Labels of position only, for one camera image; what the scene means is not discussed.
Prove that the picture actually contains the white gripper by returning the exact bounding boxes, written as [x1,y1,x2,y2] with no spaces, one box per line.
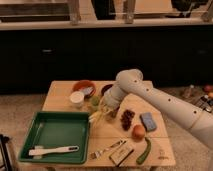
[100,83,126,118]

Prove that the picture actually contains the yellow banana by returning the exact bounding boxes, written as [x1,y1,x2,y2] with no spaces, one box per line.
[89,111,106,124]

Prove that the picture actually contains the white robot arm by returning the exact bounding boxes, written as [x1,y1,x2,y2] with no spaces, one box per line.
[103,69,213,150]

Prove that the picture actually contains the green cup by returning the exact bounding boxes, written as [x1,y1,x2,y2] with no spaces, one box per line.
[90,96,100,110]

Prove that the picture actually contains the bunch of dark grapes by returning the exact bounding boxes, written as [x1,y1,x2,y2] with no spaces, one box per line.
[120,110,135,131]

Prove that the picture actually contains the dark brown bowl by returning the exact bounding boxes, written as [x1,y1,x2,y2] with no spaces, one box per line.
[101,84,113,96]

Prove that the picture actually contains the orange bowl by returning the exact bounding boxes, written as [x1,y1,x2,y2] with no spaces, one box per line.
[72,80,96,98]

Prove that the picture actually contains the white cup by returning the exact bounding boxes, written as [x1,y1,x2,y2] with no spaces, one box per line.
[69,91,84,107]

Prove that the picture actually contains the wooden table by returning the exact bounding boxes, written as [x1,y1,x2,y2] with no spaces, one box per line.
[19,80,177,168]

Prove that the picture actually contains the orange peach fruit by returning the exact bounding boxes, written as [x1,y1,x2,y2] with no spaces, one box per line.
[132,125,146,140]

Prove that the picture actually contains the blue sponge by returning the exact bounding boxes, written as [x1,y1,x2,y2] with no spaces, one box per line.
[140,112,157,132]

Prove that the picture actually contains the silver fork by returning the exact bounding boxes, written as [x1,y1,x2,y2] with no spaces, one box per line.
[89,140,126,159]

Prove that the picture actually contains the brown rectangular box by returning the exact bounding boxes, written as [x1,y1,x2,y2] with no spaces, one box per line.
[109,142,134,167]

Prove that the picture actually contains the white spatula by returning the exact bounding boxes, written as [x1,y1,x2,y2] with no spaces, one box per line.
[28,146,79,156]

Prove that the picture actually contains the green plastic tray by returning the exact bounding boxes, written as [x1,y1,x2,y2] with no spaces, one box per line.
[18,111,90,164]

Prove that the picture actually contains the green cucumber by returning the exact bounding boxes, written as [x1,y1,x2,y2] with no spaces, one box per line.
[136,138,151,165]

